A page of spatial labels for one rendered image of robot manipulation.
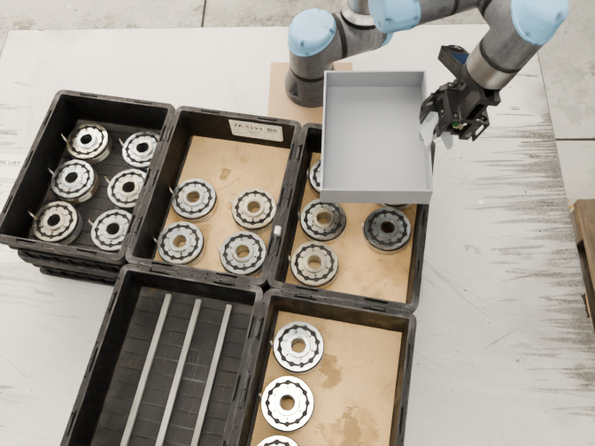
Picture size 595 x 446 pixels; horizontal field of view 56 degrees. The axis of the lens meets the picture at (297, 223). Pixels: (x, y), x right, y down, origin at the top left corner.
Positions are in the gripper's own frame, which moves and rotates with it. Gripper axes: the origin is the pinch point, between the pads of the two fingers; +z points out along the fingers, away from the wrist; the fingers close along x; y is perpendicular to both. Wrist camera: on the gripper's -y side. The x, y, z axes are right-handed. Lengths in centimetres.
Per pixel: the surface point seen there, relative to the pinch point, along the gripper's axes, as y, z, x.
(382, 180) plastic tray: 8.0, 5.6, -7.6
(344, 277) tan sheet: 19.2, 29.0, -8.1
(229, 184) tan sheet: -5.3, 36.4, -32.4
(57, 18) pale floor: -149, 145, -103
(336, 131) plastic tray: -3.7, 8.0, -15.1
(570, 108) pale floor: -80, 78, 117
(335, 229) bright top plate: 9.1, 26.6, -10.4
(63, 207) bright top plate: 0, 45, -69
